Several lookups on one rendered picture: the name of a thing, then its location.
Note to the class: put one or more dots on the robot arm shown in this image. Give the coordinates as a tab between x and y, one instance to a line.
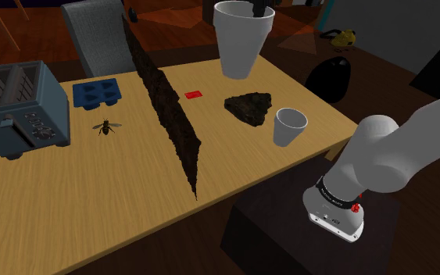
387	152

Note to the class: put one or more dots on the grey upholstered chair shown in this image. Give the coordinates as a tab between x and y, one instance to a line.
97	38

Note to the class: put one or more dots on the large white cup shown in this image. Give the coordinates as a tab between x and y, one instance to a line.
240	45

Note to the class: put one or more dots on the small red card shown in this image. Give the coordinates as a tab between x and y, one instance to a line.
193	94

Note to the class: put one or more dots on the long dark brown shard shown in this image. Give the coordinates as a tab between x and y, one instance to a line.
166	103

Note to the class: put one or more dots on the light wooden table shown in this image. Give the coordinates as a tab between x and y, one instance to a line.
90	190

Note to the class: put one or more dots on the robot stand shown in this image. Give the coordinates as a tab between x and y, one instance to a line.
273	228

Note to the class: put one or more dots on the blue-grey toaster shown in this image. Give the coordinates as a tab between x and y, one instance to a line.
33	114

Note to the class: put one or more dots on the dark brown wedge-shaped lump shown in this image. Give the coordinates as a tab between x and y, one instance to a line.
250	108

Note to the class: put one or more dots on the small white cup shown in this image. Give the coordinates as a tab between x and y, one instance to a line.
286	131

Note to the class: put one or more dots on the black egg-shaped object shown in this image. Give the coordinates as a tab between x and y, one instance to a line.
328	80

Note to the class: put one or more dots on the bee figure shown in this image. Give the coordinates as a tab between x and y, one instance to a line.
106	127

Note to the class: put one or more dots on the yellow and black appliance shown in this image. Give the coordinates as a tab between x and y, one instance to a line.
343	38

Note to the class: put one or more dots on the blue mould tray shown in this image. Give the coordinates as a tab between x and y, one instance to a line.
90	95

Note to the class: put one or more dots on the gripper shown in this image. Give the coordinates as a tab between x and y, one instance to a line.
260	7

